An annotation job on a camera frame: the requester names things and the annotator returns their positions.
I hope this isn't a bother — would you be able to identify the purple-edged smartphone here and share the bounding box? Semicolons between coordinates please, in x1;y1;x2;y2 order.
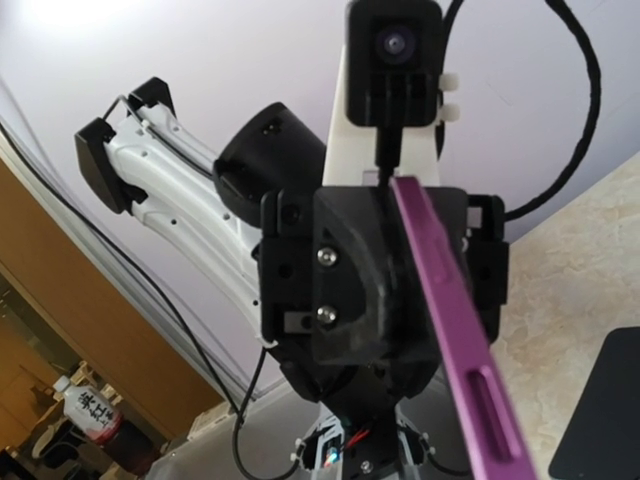
391;177;537;479

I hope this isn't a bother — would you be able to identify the black phone case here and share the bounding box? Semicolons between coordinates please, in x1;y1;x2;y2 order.
548;327;639;480

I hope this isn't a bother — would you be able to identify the red-label plastic bottle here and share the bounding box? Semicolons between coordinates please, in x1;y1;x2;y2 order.
53;376;124;445

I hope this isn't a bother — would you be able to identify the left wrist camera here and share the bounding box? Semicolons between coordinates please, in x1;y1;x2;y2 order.
345;0;445;128

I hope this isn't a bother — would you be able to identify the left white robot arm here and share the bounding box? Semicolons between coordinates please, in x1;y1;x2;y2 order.
75;78;509;425

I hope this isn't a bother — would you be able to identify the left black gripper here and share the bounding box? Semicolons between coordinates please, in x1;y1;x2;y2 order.
252;184;511;416

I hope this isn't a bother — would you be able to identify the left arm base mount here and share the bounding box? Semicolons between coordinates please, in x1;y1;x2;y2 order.
290;406;466;479

